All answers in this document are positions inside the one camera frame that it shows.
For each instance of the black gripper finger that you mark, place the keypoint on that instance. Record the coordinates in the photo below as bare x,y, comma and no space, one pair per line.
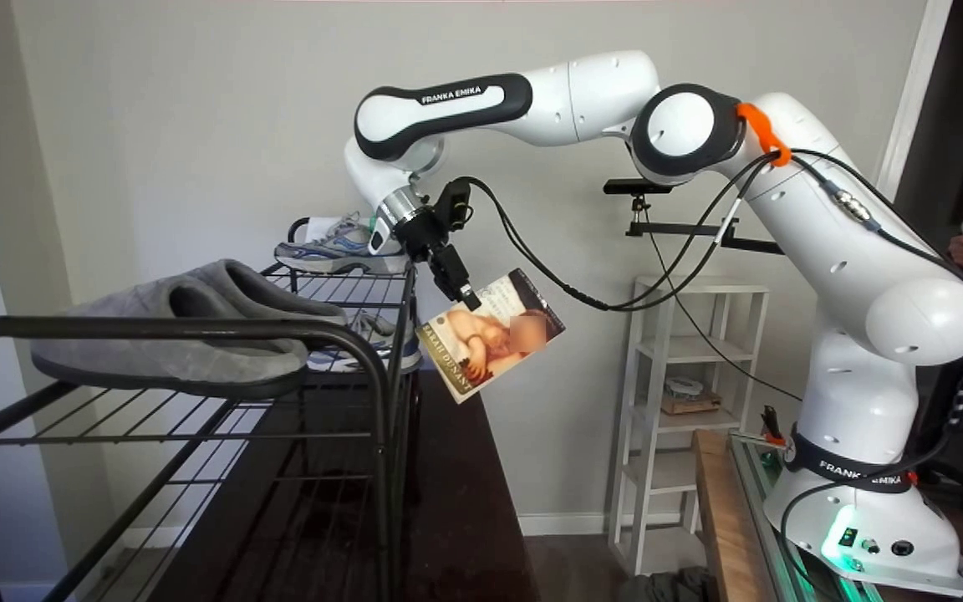
445,270
467,282

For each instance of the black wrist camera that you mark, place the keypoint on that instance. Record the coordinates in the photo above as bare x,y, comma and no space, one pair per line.
453,205

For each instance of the grey and blue sneaker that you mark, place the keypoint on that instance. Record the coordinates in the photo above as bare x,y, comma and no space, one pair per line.
377,340
335,244

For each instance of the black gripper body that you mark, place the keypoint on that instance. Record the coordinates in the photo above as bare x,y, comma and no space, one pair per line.
416,235

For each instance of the black metal shoe rack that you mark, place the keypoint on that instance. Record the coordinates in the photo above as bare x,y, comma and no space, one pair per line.
377,445

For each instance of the white shelf unit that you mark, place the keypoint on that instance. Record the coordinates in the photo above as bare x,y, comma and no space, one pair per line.
647,445

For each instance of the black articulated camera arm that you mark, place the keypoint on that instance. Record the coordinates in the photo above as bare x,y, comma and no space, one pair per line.
682,232

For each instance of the dark wood dresser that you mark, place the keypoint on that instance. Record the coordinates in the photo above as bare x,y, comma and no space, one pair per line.
448,502

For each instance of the items on white shelf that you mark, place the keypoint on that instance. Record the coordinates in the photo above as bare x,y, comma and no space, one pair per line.
691,399

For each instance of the aluminium mounting rail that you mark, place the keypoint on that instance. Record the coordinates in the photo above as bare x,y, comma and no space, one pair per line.
777,546

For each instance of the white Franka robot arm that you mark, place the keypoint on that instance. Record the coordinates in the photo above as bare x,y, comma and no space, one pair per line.
885,280

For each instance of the book with portrait cover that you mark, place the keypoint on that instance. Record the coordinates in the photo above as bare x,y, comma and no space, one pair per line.
498,340

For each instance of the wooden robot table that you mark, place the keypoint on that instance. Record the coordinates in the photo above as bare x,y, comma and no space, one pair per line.
721,523

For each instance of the black stereo camera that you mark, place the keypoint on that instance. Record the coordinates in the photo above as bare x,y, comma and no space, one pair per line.
637,186

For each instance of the grey felt slipper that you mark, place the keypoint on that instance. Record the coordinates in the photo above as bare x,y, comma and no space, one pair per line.
167,361
282,296

